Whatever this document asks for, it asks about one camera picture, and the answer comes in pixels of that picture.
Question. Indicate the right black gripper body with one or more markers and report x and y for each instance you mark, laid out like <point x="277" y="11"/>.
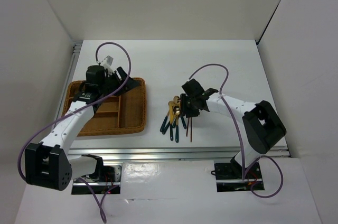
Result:
<point x="187" y="105"/>

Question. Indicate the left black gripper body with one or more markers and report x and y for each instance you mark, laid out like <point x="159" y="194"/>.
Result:
<point x="111" y="82"/>

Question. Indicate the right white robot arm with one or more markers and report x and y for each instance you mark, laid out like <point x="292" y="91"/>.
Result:
<point x="263" y="127"/>

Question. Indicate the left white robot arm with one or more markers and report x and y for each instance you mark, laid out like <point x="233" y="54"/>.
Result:
<point x="46" y="162"/>

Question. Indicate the wicker cutlery tray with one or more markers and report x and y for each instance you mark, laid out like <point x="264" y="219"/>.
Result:
<point x="125" y="114"/>

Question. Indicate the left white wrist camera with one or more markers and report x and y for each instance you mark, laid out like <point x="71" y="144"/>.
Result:
<point x="107" y="64"/>

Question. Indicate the aluminium table rail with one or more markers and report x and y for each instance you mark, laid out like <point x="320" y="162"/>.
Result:
<point x="158" y="154"/>

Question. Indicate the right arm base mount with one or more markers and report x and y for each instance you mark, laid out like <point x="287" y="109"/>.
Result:
<point x="229" y="178"/>

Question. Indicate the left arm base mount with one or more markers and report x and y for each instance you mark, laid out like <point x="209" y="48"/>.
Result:
<point x="96" y="179"/>

